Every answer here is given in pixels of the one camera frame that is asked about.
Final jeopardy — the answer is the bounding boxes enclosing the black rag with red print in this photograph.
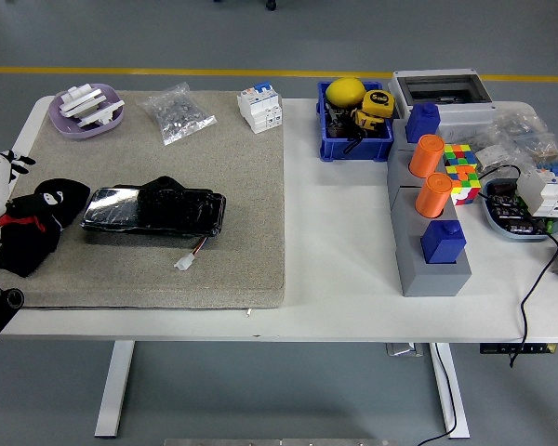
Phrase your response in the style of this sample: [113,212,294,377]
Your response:
[0,178,92,279]

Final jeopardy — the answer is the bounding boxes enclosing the glossy black panel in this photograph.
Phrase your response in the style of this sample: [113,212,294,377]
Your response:
[80,175,228,237]

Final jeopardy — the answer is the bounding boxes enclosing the black table control panel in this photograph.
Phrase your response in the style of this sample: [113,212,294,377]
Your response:
[479,342,558,355]

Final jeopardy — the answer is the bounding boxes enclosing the purple dish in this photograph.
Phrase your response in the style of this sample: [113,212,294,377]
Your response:
[48,83,126,140]

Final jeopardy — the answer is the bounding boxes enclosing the white plastic clip part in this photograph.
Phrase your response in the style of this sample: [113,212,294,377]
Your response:
[76,99,126,129]
[58,83,109,117]

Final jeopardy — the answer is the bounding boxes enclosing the white table leg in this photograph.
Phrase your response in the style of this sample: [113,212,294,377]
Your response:
[428,342,471,440]
[94,341,136,439]

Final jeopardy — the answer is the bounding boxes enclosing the clear bag of screws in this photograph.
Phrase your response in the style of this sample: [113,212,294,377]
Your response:
[137,82,219,147]

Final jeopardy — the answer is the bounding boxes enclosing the grey peg holder block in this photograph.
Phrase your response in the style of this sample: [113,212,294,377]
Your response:
[385,115,474,298]

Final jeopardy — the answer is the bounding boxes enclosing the light blue dish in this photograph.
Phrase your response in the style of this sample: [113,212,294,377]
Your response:
[481,177,558,243]

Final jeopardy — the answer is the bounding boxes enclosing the blue block with knob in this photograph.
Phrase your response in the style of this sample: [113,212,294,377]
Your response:
[404,102,442,144]
[420,220,468,265]

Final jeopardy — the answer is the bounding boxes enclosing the dark circuit board pile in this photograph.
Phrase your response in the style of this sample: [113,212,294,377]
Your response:
[486,182,549,237]

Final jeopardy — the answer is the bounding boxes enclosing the grey-brown mat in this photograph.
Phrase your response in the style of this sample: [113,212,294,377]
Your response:
[0,89,288,311]

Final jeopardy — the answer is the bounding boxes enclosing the colourful puzzle cube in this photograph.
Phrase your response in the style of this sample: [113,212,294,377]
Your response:
[442,143,479,169]
[445,164,483,207]

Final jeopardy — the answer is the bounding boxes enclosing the orange cylinder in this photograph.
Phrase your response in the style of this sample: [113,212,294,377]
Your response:
[415,172,453,219]
[408,134,446,178]

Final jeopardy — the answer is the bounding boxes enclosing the white terminal block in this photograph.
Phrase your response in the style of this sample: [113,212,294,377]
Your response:
[474,143,511,172]

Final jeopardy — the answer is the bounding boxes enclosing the clear bags of small parts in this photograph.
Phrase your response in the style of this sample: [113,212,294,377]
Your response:
[473,110,558,176]

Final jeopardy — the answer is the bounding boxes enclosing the dark hand tool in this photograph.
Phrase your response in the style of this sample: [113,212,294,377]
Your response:
[323,102,354,139]

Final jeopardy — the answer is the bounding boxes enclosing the blue plastic bin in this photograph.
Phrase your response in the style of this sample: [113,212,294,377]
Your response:
[316,81,396,163]

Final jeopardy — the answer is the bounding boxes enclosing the yellow ball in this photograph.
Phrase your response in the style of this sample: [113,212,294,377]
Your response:
[325,77,367,109]

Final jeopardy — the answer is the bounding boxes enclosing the yellow black tape measure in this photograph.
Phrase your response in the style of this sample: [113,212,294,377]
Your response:
[352,109,386,134]

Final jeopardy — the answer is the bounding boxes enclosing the yellow round tape measure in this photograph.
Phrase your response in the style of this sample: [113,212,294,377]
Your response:
[361,89,395,120]

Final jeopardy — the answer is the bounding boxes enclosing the black power cable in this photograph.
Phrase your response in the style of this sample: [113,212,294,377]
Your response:
[476,164,558,369]

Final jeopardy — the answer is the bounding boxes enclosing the black cable under table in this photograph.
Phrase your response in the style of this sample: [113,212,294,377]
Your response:
[416,342,459,446]

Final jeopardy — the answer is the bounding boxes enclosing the metal bracket under table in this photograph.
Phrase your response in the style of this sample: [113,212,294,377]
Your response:
[385,342,424,358]

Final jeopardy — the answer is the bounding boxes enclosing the white plug with coloured wires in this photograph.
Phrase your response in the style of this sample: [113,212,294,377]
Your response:
[173,234,211,271]

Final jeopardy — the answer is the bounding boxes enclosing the white circuit breaker blue switch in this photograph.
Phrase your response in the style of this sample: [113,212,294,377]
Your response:
[515,160,558,219]
[236,82,284,135]

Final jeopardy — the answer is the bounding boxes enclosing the grey electrical enclosure box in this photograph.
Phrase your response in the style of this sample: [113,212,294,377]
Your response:
[389,69,498,140]

